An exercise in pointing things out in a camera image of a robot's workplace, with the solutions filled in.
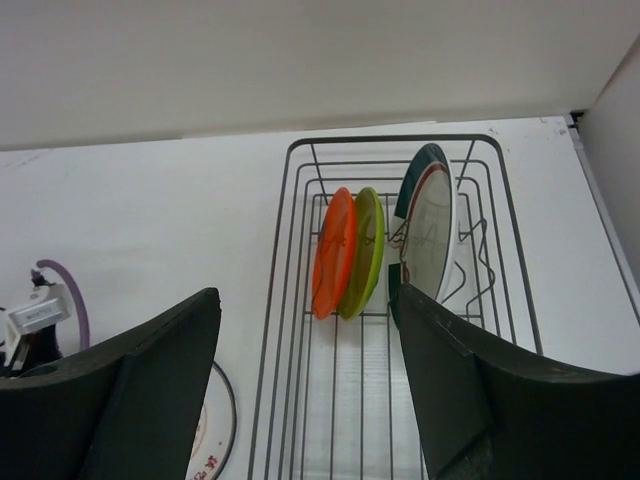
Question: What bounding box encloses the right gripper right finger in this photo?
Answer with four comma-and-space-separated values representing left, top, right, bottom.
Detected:
391, 284, 639, 479

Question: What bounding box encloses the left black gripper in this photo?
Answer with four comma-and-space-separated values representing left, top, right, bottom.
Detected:
1, 326, 62, 378

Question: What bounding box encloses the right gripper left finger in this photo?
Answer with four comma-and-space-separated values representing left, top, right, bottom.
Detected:
1, 287, 221, 479

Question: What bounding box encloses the white plate orange sunburst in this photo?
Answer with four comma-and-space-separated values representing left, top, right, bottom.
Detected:
186, 362, 238, 480

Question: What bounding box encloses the white plate teal rim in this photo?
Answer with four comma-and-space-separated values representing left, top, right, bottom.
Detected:
387, 143, 458, 325

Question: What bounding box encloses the green plastic plate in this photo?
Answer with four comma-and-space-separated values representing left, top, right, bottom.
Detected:
338, 187, 385, 320

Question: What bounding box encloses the orange plastic plate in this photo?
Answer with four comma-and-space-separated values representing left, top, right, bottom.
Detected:
312, 187, 357, 320

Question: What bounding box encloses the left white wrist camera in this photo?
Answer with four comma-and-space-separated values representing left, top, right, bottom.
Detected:
4, 284, 70, 353

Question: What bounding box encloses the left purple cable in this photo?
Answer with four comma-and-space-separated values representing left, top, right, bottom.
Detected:
35, 258, 91, 351

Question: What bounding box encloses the dark wire dish rack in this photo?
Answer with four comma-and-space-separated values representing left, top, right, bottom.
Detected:
247, 133, 542, 479

